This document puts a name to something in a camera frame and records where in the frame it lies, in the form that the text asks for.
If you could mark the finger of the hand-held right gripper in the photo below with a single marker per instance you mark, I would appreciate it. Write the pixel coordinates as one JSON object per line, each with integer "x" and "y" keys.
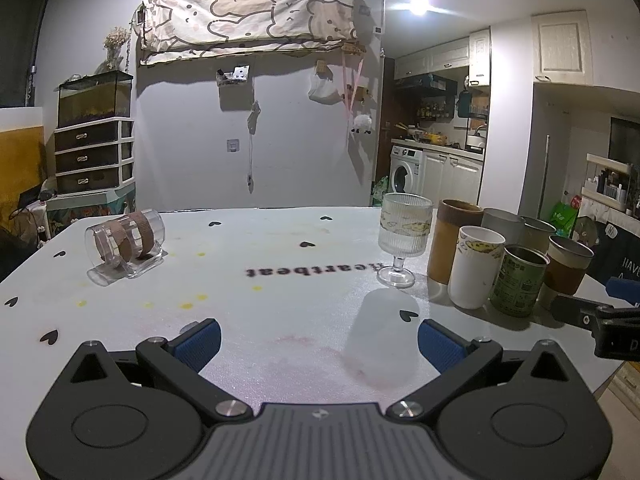
{"x": 575, "y": 307}
{"x": 622, "y": 289}

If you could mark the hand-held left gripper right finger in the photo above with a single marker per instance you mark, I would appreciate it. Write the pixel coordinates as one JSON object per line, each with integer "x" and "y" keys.
{"x": 440, "y": 346}

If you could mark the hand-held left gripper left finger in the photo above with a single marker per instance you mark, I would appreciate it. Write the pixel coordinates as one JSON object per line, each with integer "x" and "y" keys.
{"x": 199, "y": 344}

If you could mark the clear cup with brown bands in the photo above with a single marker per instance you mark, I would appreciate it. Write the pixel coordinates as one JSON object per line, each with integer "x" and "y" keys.
{"x": 125, "y": 240}

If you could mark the cup with brown sleeve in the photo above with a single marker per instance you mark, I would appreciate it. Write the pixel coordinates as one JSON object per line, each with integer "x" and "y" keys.
{"x": 565, "y": 272}

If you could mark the green printed tin cup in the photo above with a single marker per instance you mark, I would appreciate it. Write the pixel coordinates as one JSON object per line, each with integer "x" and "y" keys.
{"x": 515, "y": 280}

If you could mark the white paper cup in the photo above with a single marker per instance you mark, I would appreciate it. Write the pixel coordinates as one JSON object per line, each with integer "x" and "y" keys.
{"x": 470, "y": 275}

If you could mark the beige grey cup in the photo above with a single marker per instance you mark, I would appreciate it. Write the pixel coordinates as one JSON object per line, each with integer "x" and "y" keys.
{"x": 537, "y": 237}

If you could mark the tall brown cylinder cup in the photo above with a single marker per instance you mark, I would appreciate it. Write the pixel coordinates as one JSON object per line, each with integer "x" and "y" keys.
{"x": 442, "y": 245}

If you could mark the grey frosted cup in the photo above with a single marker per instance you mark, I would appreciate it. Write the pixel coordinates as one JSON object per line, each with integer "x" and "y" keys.
{"x": 502, "y": 225}

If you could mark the black printed cloth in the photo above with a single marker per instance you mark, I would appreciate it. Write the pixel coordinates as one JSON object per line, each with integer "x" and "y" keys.
{"x": 617, "y": 250}

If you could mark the green shopping bag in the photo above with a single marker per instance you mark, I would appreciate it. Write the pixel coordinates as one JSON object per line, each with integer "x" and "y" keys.
{"x": 562, "y": 217}

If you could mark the white storage rack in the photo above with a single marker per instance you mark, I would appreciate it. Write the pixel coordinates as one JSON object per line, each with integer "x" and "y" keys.
{"x": 610, "y": 185}

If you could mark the ribbed stemmed glass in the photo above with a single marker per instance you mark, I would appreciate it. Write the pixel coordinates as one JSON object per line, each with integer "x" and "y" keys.
{"x": 405, "y": 220}

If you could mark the green plastic bag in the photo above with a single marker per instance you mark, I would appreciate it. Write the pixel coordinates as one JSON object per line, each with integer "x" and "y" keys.
{"x": 381, "y": 191}

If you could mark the white kitchen base cabinets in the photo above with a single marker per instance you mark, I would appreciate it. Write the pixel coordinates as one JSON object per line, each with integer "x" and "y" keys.
{"x": 452, "y": 177}

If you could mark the white washing machine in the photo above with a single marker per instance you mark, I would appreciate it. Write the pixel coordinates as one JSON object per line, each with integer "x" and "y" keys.
{"x": 406, "y": 172}

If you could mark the printed storage cabinet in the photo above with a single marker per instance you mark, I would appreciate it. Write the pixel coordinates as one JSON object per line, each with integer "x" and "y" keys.
{"x": 80, "y": 212}

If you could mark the white drawer unit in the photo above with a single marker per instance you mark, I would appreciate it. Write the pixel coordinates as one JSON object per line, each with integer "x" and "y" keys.
{"x": 92, "y": 157}

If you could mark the plush sheep toy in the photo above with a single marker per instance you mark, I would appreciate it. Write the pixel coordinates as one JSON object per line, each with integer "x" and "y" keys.
{"x": 362, "y": 124}

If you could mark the yellow board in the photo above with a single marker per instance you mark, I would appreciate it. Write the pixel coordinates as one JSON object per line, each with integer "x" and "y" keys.
{"x": 20, "y": 160}

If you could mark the glass fish tank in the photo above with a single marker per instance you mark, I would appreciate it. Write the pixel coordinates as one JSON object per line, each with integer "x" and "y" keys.
{"x": 95, "y": 102}

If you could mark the pink hanging ribbon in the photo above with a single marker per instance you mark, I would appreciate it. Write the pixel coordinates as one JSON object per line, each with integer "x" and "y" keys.
{"x": 348, "y": 90}

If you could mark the white hanging bag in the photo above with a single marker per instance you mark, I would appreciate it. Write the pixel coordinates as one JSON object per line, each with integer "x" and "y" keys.
{"x": 321, "y": 89}

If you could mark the white kitchen upper cabinets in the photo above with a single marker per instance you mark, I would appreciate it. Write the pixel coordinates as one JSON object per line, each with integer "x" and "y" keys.
{"x": 440, "y": 55}

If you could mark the dried flower bunch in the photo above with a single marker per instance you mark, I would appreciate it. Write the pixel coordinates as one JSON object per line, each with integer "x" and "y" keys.
{"x": 116, "y": 42}

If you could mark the printed cartoon cloth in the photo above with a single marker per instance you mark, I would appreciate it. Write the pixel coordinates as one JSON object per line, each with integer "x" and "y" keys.
{"x": 250, "y": 15}

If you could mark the ceiling light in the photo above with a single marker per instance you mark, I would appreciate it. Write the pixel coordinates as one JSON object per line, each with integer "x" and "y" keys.
{"x": 419, "y": 6}

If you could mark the wall socket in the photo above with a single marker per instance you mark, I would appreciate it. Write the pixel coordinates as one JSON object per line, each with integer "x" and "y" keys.
{"x": 232, "y": 145}

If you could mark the white wall cabinet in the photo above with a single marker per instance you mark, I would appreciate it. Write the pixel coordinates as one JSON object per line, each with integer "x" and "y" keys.
{"x": 562, "y": 47}

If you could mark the small wall holder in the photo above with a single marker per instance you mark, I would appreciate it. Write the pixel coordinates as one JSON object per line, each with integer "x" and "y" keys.
{"x": 234, "y": 74}

